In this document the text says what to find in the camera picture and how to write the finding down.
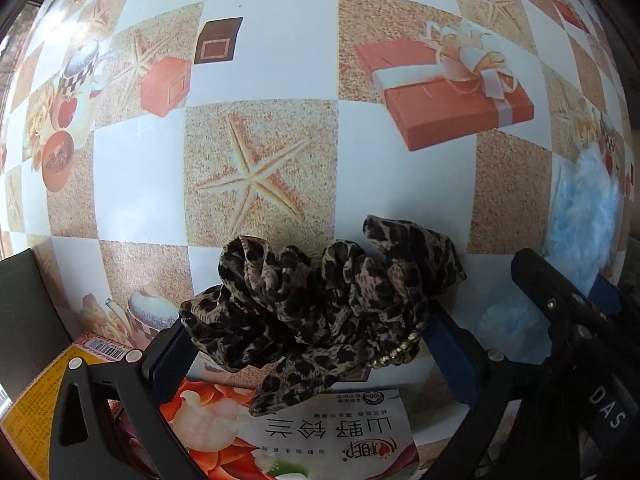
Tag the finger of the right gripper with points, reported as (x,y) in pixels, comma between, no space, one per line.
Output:
(605,296)
(550,289)

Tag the red patterned carton box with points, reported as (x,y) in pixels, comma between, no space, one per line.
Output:
(27,423)

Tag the leopard print scrunchie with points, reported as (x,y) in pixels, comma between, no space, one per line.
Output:
(316,320)

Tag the grey white storage box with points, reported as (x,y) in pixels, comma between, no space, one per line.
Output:
(32,333)

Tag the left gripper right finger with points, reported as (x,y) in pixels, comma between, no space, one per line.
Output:
(453,351)

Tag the checkered patterned tablecloth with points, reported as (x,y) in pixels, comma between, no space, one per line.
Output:
(139,136)

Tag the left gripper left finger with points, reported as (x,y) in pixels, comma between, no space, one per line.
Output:
(166,360)

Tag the white floral package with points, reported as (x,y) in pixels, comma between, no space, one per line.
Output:
(359,429)

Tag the light blue fluffy cloth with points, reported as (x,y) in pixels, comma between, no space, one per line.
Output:
(579,235)

